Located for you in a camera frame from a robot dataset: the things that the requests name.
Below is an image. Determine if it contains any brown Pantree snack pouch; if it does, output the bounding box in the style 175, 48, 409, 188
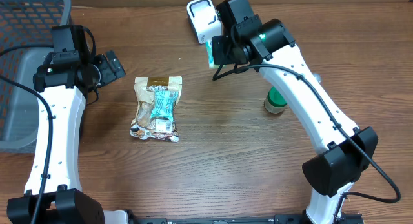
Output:
130, 76, 183, 142

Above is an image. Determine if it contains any teal snack bar wrapper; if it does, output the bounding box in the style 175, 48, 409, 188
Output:
150, 90, 179, 122

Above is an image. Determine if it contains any green lidded cup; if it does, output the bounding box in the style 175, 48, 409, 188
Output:
264, 87, 287, 114

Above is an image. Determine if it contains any teal tissue pack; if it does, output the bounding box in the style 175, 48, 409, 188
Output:
205, 39, 216, 68

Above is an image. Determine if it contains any yellow oil bottle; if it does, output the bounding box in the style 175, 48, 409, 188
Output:
313, 74, 322, 83

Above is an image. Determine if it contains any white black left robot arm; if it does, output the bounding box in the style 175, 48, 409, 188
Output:
6, 53, 130, 223

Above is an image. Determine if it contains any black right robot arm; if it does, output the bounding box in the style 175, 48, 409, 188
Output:
212, 16, 378, 223

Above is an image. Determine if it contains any white barcode scanner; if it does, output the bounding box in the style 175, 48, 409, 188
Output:
186, 0, 222, 45

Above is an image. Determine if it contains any grey plastic mesh basket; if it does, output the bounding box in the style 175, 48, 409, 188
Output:
1, 0, 72, 153

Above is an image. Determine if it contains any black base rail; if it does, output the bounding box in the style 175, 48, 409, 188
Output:
128, 212, 365, 224

